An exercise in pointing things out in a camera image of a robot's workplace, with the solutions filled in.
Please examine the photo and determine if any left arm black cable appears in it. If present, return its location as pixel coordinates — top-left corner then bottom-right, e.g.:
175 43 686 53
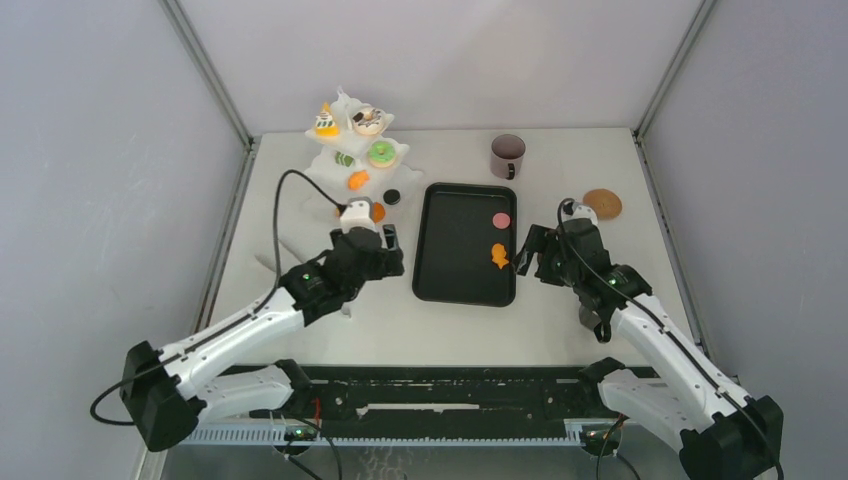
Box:
89 169 349 427

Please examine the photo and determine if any green frosted donut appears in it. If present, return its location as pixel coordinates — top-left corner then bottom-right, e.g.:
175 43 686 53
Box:
367 140 398 168

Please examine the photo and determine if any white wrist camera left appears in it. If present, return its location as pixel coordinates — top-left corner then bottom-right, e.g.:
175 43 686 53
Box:
339 197 376 234

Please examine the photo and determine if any orange round pastry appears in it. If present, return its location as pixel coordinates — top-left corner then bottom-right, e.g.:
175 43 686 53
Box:
371 202 386 224

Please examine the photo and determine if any white three-tier dessert stand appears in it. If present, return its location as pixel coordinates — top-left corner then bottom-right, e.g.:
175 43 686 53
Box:
305 87 423 223

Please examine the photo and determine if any black sandwich cookie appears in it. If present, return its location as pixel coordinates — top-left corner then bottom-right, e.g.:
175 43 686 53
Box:
382 189 402 206

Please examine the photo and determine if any white chocolate drizzle donut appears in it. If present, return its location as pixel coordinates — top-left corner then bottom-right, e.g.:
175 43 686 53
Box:
351 107 386 136

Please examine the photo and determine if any dark purple mug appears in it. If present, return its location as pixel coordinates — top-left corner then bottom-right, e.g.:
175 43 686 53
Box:
489 134 526 180

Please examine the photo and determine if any black serving tray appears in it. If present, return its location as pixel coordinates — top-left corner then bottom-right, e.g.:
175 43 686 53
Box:
412 182 518 307

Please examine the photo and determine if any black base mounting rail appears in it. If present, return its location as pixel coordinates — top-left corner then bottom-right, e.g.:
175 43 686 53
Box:
248 366 617 442

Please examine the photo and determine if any grey mug white inside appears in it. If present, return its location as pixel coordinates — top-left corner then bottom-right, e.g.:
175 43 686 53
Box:
578 306 612 344

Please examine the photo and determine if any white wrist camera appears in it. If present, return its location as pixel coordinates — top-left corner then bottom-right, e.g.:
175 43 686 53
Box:
570 202 598 226
339 197 376 234

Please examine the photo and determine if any yellow cake slice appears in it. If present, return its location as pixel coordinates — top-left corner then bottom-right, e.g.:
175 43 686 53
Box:
312 102 340 137

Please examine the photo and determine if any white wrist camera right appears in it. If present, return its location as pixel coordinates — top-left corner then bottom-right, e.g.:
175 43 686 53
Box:
570 202 598 226

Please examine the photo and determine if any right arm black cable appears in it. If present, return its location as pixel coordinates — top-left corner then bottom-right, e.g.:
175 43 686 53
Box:
556 197 783 480

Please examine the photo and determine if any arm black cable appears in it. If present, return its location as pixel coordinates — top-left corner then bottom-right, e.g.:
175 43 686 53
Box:
89 169 349 427
556 197 783 480

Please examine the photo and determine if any green layered cake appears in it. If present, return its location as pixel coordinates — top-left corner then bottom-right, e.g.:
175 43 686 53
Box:
334 151 356 168

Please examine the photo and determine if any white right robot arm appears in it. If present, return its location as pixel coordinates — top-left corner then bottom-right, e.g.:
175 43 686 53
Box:
513 217 785 479

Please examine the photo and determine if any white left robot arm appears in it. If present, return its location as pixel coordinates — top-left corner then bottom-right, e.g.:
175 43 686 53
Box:
119 224 404 452

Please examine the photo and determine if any orange fish pastry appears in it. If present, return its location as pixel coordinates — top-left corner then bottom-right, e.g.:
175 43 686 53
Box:
490 243 510 270
347 170 370 192

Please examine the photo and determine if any pink macaron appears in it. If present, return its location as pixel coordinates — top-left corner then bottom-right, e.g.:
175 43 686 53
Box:
492 212 512 230

